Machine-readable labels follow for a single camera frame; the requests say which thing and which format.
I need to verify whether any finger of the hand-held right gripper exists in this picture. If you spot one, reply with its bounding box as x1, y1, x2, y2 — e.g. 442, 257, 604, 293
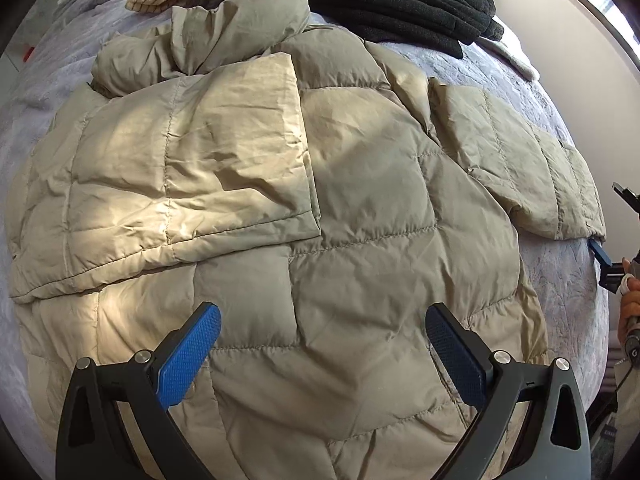
589, 237, 626, 293
612, 182, 640, 213

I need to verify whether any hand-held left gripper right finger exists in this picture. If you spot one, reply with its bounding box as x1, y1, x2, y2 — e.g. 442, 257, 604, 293
424, 302, 592, 480

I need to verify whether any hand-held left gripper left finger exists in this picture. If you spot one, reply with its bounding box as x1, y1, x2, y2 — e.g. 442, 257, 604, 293
55, 301, 222, 480

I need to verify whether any beige puffer jacket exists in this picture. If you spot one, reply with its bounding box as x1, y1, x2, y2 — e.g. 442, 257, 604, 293
4, 0, 608, 480

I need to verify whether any person's right hand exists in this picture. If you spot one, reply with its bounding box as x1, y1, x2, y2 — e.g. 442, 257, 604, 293
616, 257, 640, 356

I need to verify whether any black fleece garment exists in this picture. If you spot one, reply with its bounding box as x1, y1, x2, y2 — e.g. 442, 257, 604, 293
215, 0, 505, 60

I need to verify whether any grey embossed plush blanket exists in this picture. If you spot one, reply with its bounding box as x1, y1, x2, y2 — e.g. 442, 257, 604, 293
0, 0, 613, 480

